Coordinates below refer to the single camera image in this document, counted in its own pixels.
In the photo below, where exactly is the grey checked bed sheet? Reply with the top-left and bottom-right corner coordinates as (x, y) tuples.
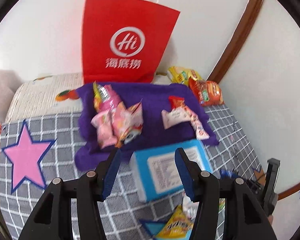
(0, 105), (263, 239)

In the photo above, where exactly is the yellow crispy noodle snack bag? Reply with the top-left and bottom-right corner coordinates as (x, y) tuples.
(155, 205), (195, 239)

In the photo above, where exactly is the pale pink snack pouch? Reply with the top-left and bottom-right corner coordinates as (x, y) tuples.
(161, 107), (191, 129)

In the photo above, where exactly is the pink bear strawberry snack pack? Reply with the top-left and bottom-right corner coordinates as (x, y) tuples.
(184, 106), (210, 140)

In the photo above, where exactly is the purple towel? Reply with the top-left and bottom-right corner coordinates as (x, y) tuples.
(74, 82), (219, 171)

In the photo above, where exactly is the orange Lays chips bag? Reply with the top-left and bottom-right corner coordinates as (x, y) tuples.
(188, 78), (224, 107)

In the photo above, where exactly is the red paper shopping bag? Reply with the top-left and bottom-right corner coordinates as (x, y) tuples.
(82, 0), (180, 83)

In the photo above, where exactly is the white fruit print pillow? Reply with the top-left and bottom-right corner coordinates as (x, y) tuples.
(5, 73), (83, 122)

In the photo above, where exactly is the blue tissue box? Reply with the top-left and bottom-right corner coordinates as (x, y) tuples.
(129, 139), (212, 203)

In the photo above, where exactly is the yellow chips bag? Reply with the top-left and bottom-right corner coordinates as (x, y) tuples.
(167, 66), (202, 86)

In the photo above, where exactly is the pink candy packet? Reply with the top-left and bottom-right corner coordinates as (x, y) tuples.
(93, 82), (122, 113)

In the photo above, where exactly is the small red snack packet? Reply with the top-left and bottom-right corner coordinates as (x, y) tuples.
(168, 96), (185, 109)

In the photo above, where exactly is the green snack bag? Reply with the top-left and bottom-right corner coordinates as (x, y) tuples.
(218, 198), (225, 211)

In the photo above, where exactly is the red white cartoon snack bag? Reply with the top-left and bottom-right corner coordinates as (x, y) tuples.
(111, 102), (143, 148)

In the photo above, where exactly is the brown wooden door frame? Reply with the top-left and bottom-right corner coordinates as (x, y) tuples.
(207, 0), (264, 83)

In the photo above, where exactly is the blue cookie snack bag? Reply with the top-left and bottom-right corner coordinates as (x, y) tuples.
(219, 169), (238, 179)

